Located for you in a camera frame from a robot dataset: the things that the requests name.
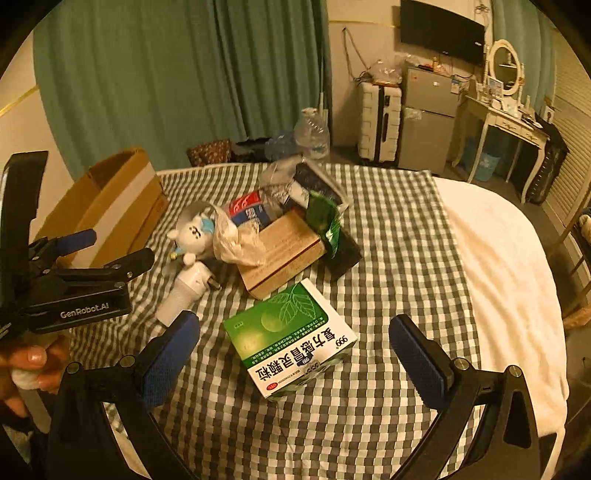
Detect wide green curtain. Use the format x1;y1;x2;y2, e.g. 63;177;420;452
33;0;332;178

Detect green foil packet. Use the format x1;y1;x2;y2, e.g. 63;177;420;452
305;190;345;257

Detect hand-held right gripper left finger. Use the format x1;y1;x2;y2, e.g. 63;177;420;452
46;310;201;480

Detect black clothes pile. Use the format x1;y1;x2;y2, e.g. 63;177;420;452
231;138;273;162

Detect white dressing table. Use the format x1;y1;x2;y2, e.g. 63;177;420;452
451;92;552;204

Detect dark blue packet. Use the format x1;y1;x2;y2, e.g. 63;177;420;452
295;161;349;206

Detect green white medicine box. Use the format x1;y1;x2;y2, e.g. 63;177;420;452
223;278;358;400

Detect crumpled clear plastic bag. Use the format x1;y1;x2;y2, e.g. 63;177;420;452
212;210;269;267

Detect white suitcase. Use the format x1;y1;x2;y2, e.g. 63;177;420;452
357;80;407;163

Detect black wall television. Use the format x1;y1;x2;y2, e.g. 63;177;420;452
399;0;486;65

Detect person's left hand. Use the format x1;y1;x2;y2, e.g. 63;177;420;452
0;332;71;418

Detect white plug-in device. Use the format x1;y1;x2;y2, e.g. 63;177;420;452
154;261;222;324

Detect crushed clear plastic bottles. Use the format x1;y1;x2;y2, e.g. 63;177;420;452
264;131;298;160

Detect oval white vanity mirror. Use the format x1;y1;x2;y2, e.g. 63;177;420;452
485;39;527;97

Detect brown patterned bag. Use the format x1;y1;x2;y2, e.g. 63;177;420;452
187;139;234;168

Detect white blanket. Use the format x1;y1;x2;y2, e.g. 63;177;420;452
434;178;571;437

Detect grey fridge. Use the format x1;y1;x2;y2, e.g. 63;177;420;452
399;65;469;174

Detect narrow green curtain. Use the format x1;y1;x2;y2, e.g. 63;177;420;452
489;0;561;112

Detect white thin rod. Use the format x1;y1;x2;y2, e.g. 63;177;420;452
318;55;329;116

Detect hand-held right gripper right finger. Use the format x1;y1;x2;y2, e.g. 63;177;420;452
388;314;541;480

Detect black bag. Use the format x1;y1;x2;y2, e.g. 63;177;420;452
524;115;571;206

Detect flat brown paper box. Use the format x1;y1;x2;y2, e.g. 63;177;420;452
238;208;324;301

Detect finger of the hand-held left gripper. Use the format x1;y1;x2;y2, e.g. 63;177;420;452
34;248;156;289
28;229;98;268

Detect checked bed cloth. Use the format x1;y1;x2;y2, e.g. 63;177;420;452
99;161;483;480

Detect red packet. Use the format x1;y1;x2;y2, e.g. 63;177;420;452
226;191;264;215

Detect large clear water bottle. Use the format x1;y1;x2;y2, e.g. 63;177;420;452
294;107;331;160

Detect brown cardboard box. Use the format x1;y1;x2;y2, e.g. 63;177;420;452
34;147;169;271

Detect blue white packet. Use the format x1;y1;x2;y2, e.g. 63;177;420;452
231;205;278;227

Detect blue waste bin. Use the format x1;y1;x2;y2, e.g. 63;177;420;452
466;138;502;182

